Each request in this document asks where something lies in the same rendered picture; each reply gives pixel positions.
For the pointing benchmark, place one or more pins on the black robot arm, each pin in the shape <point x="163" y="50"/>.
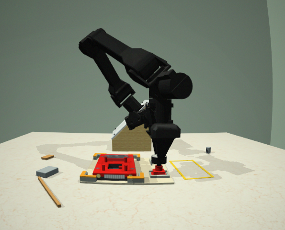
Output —
<point x="140" y="65"/>

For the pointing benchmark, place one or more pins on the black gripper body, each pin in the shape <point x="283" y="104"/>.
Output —
<point x="162" y="125"/>

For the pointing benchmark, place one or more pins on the orange wooden stick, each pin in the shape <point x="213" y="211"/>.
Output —
<point x="49" y="192"/>

